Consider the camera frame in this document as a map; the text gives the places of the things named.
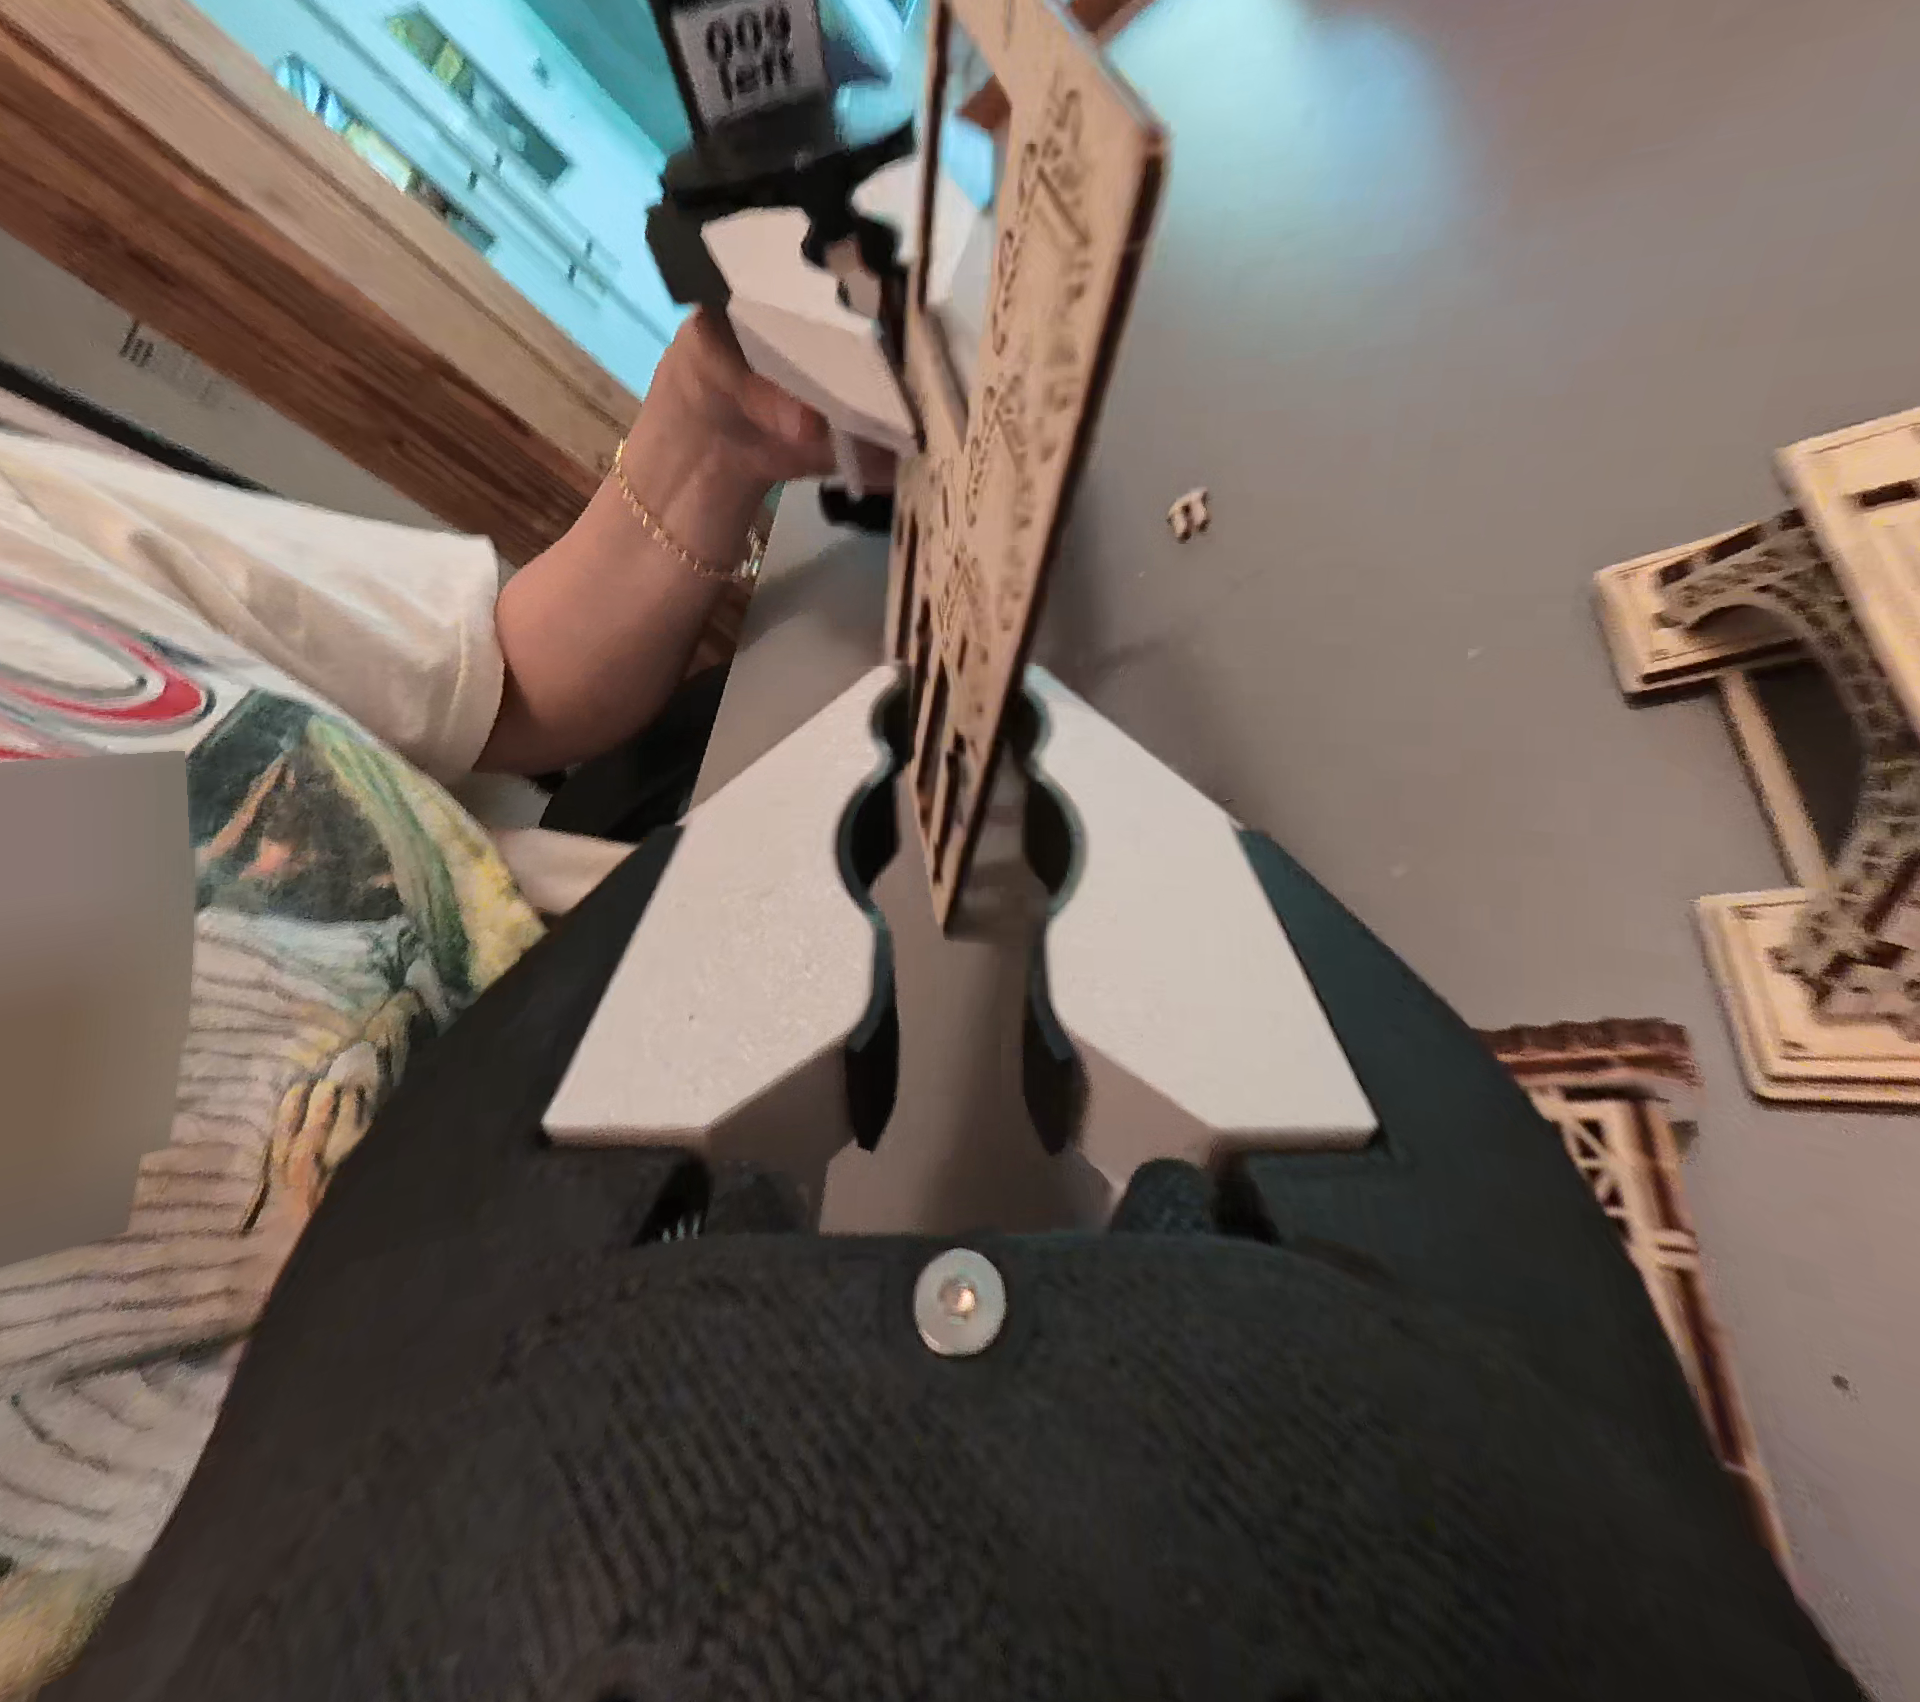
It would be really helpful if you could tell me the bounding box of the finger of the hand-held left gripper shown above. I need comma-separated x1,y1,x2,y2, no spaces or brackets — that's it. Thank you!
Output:
704,187,928,460
845,148,1003,323

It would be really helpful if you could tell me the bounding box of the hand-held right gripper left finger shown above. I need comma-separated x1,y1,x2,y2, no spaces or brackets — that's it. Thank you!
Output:
541,666,909,1225

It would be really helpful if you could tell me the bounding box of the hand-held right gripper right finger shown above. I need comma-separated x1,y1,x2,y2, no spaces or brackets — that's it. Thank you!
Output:
1020,666,1380,1225

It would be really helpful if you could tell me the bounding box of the wooden puzzle sheet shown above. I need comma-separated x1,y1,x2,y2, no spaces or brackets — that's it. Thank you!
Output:
884,0,1169,936

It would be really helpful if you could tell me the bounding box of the person's left forearm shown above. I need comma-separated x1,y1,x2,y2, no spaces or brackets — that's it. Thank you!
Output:
475,456,770,778

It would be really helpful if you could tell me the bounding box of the person's left hand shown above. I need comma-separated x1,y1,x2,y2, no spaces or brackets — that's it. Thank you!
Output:
617,318,845,568

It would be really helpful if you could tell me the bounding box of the wooden tower middle section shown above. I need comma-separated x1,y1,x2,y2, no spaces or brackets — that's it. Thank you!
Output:
1475,1018,1794,1570

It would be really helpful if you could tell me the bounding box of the white printed t-shirt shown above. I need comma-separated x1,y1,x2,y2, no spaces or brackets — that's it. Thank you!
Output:
0,427,647,1631

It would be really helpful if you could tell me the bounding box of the wooden tower base model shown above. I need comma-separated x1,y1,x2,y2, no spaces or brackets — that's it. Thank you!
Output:
1593,408,1920,1108

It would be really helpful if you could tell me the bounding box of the gold chain bracelet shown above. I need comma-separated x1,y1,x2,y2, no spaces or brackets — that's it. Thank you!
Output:
605,438,770,586

